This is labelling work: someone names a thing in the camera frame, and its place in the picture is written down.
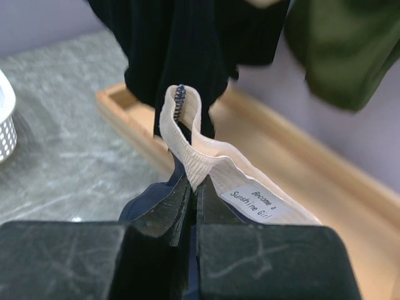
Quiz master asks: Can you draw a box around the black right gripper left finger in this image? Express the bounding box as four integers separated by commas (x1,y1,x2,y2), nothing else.
1,177,191,299

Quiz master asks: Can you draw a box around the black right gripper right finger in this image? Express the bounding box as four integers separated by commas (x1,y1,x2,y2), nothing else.
196,177,361,299

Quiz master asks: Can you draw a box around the navy blue underwear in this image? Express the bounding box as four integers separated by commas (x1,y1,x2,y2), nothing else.
117,83,323,300

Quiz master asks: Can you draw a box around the black hanging underwear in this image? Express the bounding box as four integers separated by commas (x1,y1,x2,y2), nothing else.
89,0,289,138

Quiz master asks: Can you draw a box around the olive green hanging underwear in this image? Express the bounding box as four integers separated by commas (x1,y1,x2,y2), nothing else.
284,0,399,112

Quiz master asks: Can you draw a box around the white perforated laundry basket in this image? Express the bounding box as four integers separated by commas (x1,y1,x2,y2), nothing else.
0,71,18,163

